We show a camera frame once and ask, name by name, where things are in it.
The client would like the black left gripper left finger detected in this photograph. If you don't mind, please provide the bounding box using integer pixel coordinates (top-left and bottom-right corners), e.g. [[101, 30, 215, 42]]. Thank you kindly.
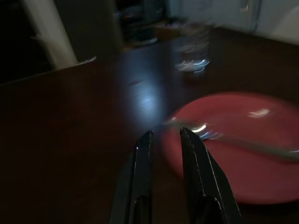
[[108, 130, 154, 224]]

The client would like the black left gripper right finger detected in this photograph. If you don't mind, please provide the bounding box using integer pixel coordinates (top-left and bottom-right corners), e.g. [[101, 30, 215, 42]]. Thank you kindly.
[[179, 126, 242, 224]]

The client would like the red round plate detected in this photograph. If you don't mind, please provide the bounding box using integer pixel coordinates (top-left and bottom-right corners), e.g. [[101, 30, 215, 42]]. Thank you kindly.
[[161, 92, 299, 205]]

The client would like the dark brown wooden table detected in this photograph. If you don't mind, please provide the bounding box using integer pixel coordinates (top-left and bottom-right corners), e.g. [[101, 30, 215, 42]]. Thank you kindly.
[[0, 26, 299, 224]]

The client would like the white crumpled paper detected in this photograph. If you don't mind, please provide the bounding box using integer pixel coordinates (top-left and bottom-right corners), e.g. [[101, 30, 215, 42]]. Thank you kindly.
[[76, 56, 97, 66]]

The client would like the large brown cardboard box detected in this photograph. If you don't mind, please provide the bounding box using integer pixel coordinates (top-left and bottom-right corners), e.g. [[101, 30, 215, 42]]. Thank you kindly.
[[154, 22, 185, 41]]

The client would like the white door frame post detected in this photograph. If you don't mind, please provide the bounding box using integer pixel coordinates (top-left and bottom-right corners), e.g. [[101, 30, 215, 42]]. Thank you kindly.
[[20, 0, 78, 69]]

